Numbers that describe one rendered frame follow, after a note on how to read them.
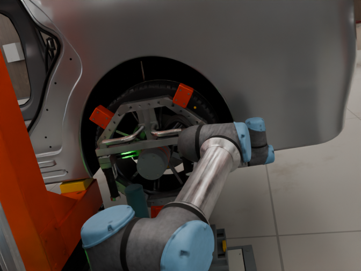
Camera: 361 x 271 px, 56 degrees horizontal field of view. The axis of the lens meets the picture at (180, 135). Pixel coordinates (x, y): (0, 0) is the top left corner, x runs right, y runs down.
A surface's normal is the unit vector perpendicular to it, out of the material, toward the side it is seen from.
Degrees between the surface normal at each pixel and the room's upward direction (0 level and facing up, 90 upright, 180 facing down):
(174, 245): 45
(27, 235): 90
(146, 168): 90
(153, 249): 54
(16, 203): 90
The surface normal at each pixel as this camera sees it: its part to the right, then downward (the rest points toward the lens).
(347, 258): -0.18, -0.94
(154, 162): -0.07, 0.29
